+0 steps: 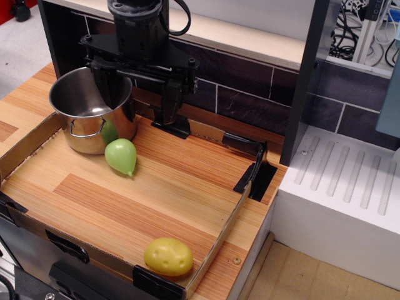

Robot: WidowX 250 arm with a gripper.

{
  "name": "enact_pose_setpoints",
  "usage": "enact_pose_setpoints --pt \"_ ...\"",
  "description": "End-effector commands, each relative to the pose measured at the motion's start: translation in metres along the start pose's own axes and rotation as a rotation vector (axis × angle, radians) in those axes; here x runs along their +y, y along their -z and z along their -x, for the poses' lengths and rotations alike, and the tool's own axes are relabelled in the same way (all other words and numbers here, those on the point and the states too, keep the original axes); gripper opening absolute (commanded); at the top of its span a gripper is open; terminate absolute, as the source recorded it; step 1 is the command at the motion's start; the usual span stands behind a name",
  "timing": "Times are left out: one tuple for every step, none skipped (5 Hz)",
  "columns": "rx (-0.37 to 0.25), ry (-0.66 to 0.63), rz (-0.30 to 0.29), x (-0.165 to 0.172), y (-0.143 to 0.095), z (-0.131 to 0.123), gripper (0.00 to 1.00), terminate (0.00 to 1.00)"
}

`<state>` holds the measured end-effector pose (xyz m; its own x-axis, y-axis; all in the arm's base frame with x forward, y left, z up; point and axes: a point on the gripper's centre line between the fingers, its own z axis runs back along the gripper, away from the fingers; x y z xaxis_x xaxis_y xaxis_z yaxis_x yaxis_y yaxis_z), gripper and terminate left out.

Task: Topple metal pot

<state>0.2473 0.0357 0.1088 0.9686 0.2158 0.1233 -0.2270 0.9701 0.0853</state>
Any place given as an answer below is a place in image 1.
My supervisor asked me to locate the white dish drainer sink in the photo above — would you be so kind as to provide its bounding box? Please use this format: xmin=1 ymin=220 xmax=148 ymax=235
xmin=271 ymin=127 xmax=399 ymax=289

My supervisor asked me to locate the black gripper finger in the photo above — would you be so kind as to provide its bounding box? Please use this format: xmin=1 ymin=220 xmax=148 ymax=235
xmin=161 ymin=79 xmax=182 ymax=123
xmin=91 ymin=67 xmax=124 ymax=109

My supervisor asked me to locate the dark tiled backsplash shelf unit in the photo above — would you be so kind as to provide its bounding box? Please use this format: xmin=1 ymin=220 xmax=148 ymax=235
xmin=38 ymin=1 xmax=330 ymax=166

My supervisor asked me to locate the black caster wheel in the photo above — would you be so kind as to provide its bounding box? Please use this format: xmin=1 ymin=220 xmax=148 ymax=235
xmin=10 ymin=0 xmax=31 ymax=23

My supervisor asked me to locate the metal pot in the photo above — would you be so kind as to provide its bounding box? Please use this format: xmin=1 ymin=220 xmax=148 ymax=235
xmin=49 ymin=67 xmax=137 ymax=155

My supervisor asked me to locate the yellow toy potato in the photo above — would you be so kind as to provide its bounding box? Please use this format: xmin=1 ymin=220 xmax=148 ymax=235
xmin=144 ymin=237 xmax=194 ymax=277

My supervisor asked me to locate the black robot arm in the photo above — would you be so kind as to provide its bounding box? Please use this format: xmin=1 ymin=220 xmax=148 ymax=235
xmin=81 ymin=1 xmax=199 ymax=125

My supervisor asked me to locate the green toy pear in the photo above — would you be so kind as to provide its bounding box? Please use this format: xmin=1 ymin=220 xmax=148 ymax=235
xmin=104 ymin=138 xmax=137 ymax=176

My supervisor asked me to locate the tangle of black cables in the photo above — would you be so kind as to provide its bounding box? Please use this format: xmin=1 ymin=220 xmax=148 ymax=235
xmin=329 ymin=0 xmax=400 ymax=67

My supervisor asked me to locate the cardboard fence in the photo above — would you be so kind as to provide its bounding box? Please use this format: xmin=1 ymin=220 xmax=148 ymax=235
xmin=0 ymin=98 xmax=278 ymax=300

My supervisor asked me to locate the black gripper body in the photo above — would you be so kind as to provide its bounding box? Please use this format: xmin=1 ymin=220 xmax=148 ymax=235
xmin=81 ymin=34 xmax=199 ymax=94

